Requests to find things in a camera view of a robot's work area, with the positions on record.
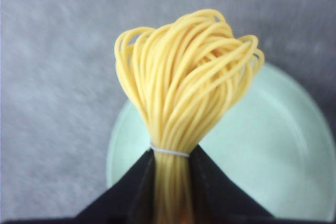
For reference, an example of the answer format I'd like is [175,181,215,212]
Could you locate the light green plate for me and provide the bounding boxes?
[106,62,333,220]

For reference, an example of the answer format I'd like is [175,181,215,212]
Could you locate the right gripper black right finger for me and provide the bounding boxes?
[189,145,326,223]

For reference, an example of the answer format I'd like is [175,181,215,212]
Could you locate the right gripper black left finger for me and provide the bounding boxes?
[5,151,154,223]

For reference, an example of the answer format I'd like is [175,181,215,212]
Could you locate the yellow vermicelli bundle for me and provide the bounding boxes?
[114,9,265,223]

